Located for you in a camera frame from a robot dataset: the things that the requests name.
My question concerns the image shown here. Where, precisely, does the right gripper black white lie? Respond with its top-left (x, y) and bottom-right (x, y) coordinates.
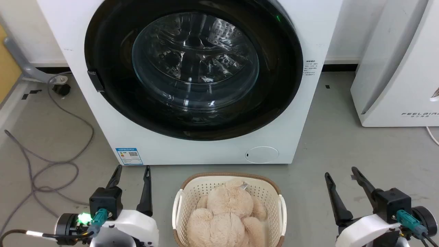
top-left (324, 166), bottom-right (438, 247)

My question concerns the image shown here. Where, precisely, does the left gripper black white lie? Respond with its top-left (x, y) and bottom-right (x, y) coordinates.
top-left (56, 165), bottom-right (160, 247)

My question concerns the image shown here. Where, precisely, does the white front-load washing machine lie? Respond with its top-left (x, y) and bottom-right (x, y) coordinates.
top-left (37, 0), bottom-right (343, 166)

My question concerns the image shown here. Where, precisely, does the black round washer door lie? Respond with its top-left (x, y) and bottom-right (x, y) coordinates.
top-left (84, 0), bottom-right (304, 141)

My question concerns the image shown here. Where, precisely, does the blue energy label sticker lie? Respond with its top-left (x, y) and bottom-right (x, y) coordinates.
top-left (115, 148), bottom-right (144, 166)

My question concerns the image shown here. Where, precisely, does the cream plastic laundry basket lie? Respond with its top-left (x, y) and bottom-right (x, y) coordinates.
top-left (172, 173), bottom-right (287, 247)

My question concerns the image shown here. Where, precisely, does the oval white filter cover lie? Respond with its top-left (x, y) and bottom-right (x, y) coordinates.
top-left (246, 146), bottom-right (279, 164)

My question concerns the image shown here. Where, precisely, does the beige plush teddy bear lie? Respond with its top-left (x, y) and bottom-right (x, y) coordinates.
top-left (186, 180), bottom-right (268, 247)

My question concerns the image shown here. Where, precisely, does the black caster wheel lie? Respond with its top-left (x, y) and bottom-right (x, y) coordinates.
top-left (52, 83), bottom-right (71, 96)

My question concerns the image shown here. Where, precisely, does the small printed warning label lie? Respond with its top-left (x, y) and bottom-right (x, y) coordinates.
top-left (304, 60), bottom-right (319, 76)

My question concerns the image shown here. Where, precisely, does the white air purifier appliance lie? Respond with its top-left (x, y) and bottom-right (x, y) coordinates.
top-left (350, 0), bottom-right (439, 128)

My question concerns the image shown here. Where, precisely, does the grey metal furniture leg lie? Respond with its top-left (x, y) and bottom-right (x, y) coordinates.
top-left (3, 36), bottom-right (69, 84)

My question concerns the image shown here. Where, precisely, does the yellow wooden board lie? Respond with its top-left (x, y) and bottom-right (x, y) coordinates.
top-left (0, 25), bottom-right (23, 103)

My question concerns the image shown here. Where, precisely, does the black right gripper cable teal plug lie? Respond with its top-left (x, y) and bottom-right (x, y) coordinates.
top-left (396, 210), bottom-right (439, 247)

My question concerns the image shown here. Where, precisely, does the black gripper cable teal plug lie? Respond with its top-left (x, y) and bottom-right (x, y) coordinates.
top-left (0, 208), bottom-right (109, 245)
top-left (396, 210), bottom-right (439, 247)

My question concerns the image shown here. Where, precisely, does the grey floor cable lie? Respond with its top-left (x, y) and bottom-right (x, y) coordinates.
top-left (0, 72), bottom-right (95, 237)

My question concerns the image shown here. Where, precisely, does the white power cord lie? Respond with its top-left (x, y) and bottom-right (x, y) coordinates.
top-left (426, 126), bottom-right (439, 146)

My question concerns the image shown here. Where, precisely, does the black left gripper cable teal plug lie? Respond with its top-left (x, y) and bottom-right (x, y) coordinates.
top-left (0, 208), bottom-right (109, 245)

